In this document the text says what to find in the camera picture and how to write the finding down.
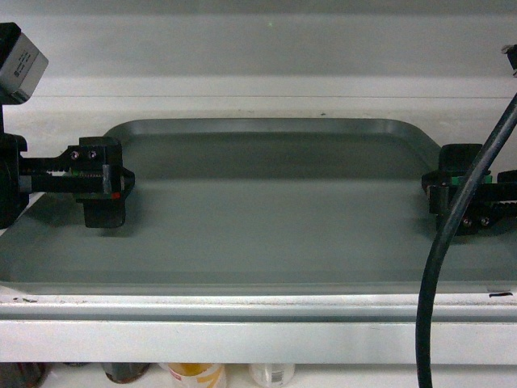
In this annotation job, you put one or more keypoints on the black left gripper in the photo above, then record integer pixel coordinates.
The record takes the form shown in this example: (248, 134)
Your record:
(94, 176)

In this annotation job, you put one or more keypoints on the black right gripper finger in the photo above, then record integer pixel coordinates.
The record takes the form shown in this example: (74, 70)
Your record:
(454, 162)
(491, 203)

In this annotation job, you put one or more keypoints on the white top shelf board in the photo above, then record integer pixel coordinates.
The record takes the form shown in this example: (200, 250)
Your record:
(61, 326)

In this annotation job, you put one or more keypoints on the dark tea bottle front right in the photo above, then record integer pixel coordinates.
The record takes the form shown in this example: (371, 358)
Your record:
(123, 373)

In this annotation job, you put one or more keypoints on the dark tea bottle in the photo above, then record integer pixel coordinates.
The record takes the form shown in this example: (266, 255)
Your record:
(123, 373)
(22, 375)

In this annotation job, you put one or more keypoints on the dark tea bottle front left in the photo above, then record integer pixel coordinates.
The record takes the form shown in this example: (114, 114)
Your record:
(22, 375)

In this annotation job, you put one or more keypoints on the orange juice bottle front centre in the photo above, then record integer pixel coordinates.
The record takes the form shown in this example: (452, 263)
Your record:
(194, 375)

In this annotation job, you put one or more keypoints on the orange juice bottle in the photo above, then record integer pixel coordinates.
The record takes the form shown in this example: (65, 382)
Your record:
(272, 375)
(194, 375)

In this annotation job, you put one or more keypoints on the orange juice bottle front right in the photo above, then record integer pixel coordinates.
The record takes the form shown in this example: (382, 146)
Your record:
(272, 375)

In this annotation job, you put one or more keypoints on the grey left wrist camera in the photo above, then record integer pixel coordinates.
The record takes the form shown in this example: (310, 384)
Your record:
(22, 65)

